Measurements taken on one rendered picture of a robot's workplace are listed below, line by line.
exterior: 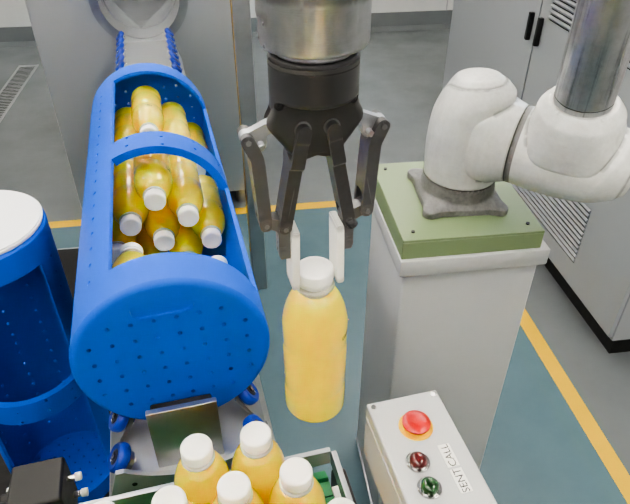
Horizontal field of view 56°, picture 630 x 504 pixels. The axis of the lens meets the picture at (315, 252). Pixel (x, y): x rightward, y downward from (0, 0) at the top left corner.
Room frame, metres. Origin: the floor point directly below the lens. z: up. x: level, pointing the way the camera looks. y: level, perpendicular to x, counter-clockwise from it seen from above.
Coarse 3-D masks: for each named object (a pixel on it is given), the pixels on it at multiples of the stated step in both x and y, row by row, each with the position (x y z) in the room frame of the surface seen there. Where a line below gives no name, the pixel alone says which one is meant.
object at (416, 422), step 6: (408, 414) 0.49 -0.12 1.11; (414, 414) 0.49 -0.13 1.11; (420, 414) 0.49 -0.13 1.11; (402, 420) 0.48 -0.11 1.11; (408, 420) 0.48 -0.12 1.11; (414, 420) 0.48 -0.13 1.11; (420, 420) 0.48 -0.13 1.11; (426, 420) 0.48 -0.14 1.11; (408, 426) 0.47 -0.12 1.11; (414, 426) 0.47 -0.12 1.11; (420, 426) 0.47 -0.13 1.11; (426, 426) 0.47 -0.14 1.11; (414, 432) 0.46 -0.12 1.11; (420, 432) 0.46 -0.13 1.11
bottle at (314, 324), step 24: (336, 288) 0.49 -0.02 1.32; (288, 312) 0.47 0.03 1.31; (312, 312) 0.46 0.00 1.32; (336, 312) 0.46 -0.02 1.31; (288, 336) 0.46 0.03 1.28; (312, 336) 0.45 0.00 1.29; (336, 336) 0.45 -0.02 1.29; (288, 360) 0.46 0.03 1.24; (312, 360) 0.45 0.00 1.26; (336, 360) 0.46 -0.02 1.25; (288, 384) 0.46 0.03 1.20; (312, 384) 0.45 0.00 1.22; (336, 384) 0.46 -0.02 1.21; (288, 408) 0.47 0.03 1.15; (312, 408) 0.45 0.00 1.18; (336, 408) 0.46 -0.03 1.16
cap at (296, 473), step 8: (288, 464) 0.42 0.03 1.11; (296, 464) 0.42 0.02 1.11; (304, 464) 0.42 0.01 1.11; (280, 472) 0.41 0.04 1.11; (288, 472) 0.41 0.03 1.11; (296, 472) 0.41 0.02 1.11; (304, 472) 0.41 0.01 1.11; (312, 472) 0.41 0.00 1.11; (280, 480) 0.40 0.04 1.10; (288, 480) 0.40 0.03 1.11; (296, 480) 0.40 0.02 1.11; (304, 480) 0.40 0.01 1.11; (288, 488) 0.39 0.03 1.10; (296, 488) 0.39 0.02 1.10; (304, 488) 0.39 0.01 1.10
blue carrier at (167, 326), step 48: (96, 96) 1.38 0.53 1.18; (192, 96) 1.47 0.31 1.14; (96, 144) 1.10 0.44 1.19; (144, 144) 1.01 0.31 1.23; (192, 144) 1.06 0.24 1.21; (96, 192) 0.90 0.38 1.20; (96, 240) 0.75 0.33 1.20; (240, 240) 0.85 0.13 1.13; (96, 288) 0.63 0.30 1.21; (144, 288) 0.60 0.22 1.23; (192, 288) 0.62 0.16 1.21; (240, 288) 0.65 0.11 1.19; (96, 336) 0.58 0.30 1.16; (144, 336) 0.60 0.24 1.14; (192, 336) 0.61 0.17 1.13; (240, 336) 0.63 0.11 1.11; (96, 384) 0.58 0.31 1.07; (144, 384) 0.59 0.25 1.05; (192, 384) 0.61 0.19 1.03; (240, 384) 0.63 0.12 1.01
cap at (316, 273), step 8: (312, 256) 0.50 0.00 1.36; (304, 264) 0.49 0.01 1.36; (312, 264) 0.49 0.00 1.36; (320, 264) 0.49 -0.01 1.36; (328, 264) 0.49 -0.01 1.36; (304, 272) 0.47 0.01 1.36; (312, 272) 0.47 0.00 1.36; (320, 272) 0.47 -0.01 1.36; (328, 272) 0.47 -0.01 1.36; (304, 280) 0.47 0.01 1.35; (312, 280) 0.46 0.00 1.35; (320, 280) 0.46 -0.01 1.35; (328, 280) 0.47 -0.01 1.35; (304, 288) 0.47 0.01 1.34; (312, 288) 0.46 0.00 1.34; (320, 288) 0.46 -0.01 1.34
